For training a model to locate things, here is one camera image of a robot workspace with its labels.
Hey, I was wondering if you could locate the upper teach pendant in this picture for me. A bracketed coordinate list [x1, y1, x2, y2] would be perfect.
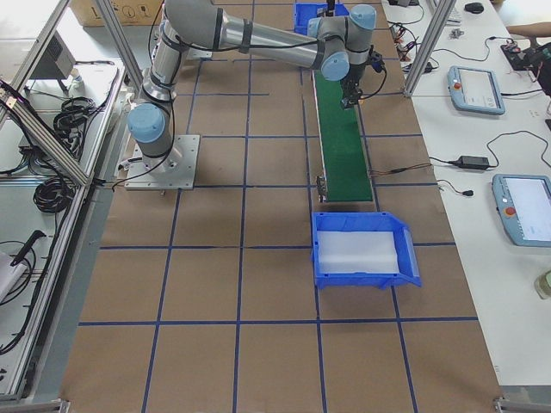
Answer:
[447, 65, 505, 115]

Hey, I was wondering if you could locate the cardboard box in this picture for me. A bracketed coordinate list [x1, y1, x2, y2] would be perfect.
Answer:
[70, 0, 163, 27]

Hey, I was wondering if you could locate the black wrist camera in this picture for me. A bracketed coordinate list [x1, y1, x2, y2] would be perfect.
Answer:
[369, 51, 386, 73]

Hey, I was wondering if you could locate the white foam pad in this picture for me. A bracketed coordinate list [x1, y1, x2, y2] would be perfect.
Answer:
[318, 231, 399, 274]

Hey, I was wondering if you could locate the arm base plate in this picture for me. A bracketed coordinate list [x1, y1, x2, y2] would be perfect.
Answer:
[123, 134, 201, 190]

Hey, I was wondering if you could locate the far blue storage bin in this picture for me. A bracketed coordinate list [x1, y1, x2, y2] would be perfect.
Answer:
[294, 3, 350, 35]

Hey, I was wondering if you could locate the lower teach pendant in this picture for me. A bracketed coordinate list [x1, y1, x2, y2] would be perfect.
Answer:
[492, 174, 550, 247]

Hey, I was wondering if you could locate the black computer mouse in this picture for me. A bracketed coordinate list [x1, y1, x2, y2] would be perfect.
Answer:
[464, 2, 485, 15]

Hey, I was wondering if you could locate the aluminium frame post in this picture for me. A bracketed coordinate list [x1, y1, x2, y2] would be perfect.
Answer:
[403, 0, 455, 97]

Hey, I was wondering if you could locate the black power adapter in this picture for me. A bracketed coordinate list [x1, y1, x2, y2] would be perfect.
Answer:
[457, 156, 491, 170]

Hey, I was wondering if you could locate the near blue storage bin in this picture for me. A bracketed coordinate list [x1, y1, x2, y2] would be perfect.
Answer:
[312, 212, 422, 289]

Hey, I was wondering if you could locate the green conveyor belt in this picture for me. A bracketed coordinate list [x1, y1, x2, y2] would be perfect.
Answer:
[313, 71, 373, 202]

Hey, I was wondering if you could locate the teach pendant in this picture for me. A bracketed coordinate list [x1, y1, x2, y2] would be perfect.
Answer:
[447, 65, 505, 115]
[492, 174, 550, 247]

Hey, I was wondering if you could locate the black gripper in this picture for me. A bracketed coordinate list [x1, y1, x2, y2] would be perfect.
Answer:
[340, 64, 366, 109]

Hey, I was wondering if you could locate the blue storage bin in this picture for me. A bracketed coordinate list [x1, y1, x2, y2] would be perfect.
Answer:
[312, 212, 422, 289]
[294, 3, 350, 35]

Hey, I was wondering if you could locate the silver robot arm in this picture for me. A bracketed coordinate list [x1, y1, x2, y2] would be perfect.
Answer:
[127, 1, 383, 180]

